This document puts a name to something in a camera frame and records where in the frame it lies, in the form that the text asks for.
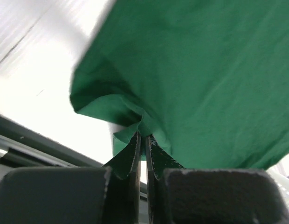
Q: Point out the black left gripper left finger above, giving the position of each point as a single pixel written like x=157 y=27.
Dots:
x=48 y=195

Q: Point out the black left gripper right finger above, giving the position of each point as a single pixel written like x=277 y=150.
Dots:
x=177 y=195

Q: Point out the dark green t-shirt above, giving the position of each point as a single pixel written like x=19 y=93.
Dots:
x=209 y=79

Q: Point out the white plastic perforated basket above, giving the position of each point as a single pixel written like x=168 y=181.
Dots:
x=278 y=174

